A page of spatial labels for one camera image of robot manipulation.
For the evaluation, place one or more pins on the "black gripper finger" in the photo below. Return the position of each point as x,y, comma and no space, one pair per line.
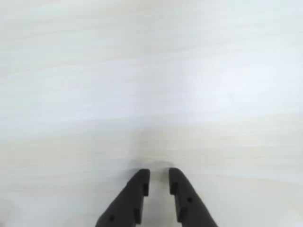
189,208
125,205

